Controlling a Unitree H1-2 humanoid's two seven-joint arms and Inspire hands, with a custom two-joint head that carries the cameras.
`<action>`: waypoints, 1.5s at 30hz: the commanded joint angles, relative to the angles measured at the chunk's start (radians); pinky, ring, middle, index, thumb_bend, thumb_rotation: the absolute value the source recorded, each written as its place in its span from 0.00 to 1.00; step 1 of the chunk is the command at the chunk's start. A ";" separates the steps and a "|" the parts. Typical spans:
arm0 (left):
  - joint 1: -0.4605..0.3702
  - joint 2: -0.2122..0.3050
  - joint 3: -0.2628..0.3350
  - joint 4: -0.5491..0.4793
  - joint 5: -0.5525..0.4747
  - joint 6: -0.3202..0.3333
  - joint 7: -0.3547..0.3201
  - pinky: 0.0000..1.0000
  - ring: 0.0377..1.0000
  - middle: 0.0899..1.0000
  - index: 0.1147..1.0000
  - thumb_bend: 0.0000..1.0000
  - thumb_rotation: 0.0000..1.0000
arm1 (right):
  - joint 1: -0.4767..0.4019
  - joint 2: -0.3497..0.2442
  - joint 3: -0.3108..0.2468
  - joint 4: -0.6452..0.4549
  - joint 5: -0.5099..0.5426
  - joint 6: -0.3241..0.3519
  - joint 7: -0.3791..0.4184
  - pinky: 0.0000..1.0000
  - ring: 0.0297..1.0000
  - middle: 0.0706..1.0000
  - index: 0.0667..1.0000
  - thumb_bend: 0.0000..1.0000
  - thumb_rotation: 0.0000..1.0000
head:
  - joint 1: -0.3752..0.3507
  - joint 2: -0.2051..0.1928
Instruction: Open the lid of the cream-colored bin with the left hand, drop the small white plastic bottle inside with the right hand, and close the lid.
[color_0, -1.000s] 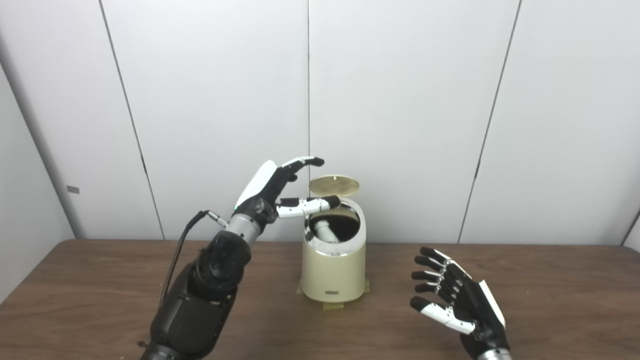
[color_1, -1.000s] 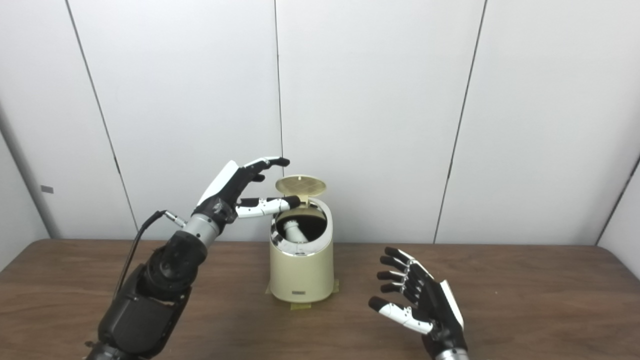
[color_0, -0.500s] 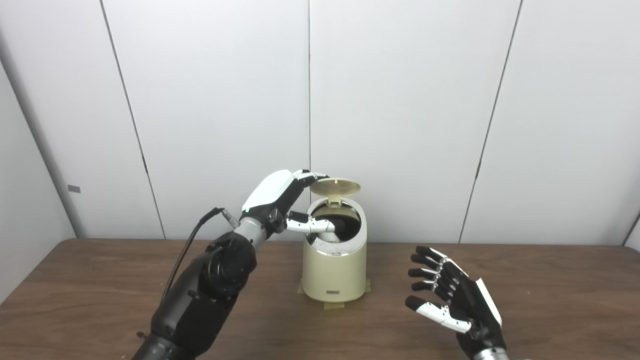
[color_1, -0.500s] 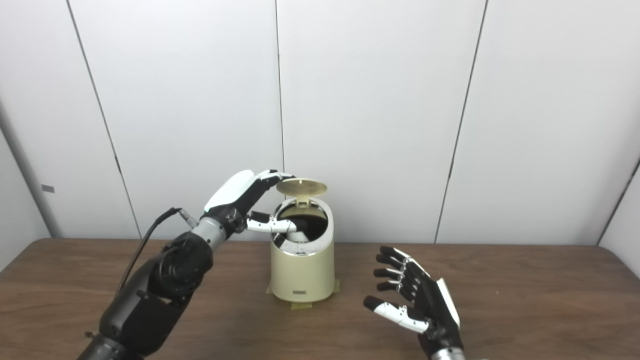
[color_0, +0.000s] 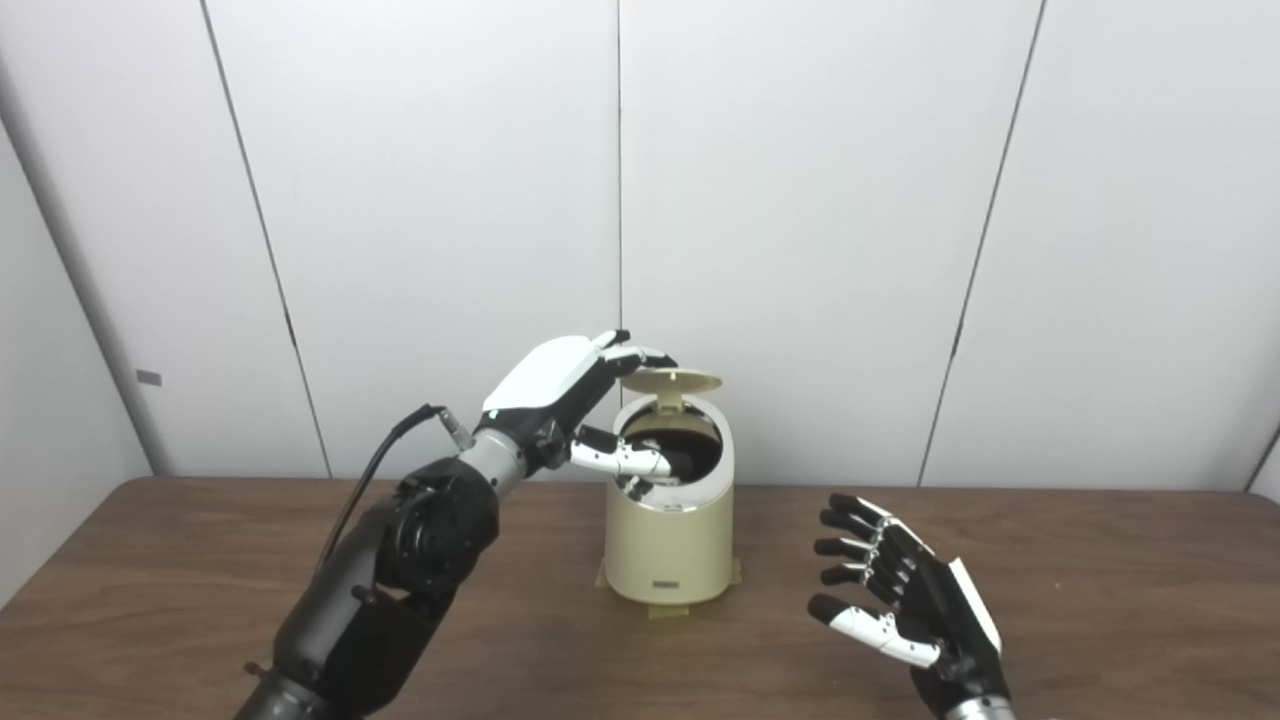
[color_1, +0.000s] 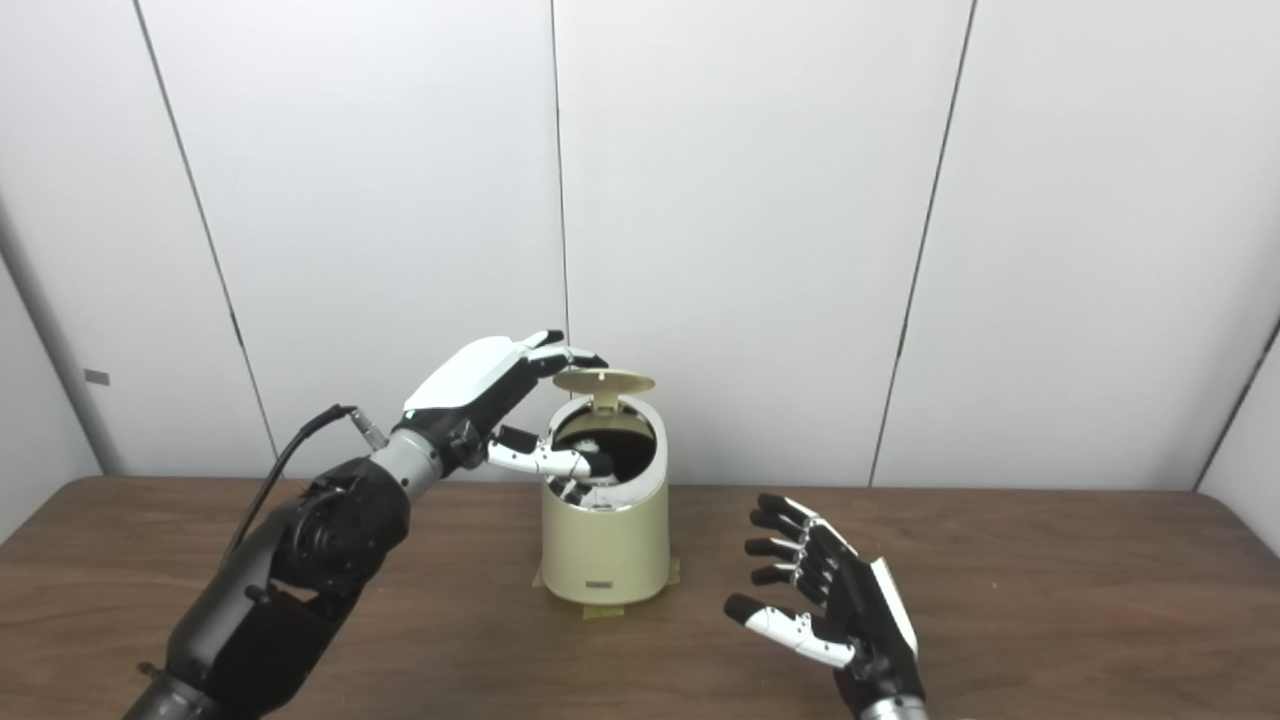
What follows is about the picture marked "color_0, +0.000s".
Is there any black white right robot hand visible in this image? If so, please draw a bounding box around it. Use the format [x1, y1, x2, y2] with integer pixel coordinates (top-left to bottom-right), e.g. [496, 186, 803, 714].
[808, 492, 1011, 716]

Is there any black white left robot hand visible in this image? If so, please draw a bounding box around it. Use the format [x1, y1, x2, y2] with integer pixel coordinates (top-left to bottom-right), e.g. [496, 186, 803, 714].
[475, 330, 679, 481]

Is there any cream round bin lid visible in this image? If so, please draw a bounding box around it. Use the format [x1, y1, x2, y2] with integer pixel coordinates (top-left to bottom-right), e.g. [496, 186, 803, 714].
[620, 368, 723, 413]

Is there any cream-colored bin body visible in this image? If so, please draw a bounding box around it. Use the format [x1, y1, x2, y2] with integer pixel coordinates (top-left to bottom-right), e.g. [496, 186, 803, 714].
[605, 395, 736, 606]

